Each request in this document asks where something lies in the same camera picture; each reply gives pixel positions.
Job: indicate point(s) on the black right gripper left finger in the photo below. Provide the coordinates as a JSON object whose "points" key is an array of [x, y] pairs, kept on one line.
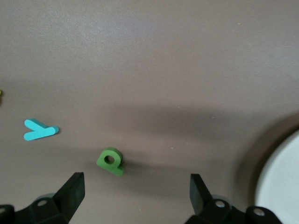
{"points": [[67, 198]]}

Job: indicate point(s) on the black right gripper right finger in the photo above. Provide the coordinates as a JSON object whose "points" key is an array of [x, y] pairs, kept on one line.
{"points": [[201, 203]]}

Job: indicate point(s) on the green letter p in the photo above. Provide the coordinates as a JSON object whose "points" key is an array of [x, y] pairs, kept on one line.
{"points": [[115, 170]]}

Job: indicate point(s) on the cyan letter y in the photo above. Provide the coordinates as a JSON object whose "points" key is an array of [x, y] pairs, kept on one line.
{"points": [[39, 133]]}

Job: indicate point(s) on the yellow letter d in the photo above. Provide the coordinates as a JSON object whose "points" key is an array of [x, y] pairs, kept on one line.
{"points": [[0, 96]]}

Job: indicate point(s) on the beige brown plate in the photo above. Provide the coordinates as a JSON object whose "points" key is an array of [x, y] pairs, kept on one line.
{"points": [[280, 186]]}

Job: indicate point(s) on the brown table cover sheet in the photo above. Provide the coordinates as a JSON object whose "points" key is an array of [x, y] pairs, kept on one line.
{"points": [[163, 70]]}

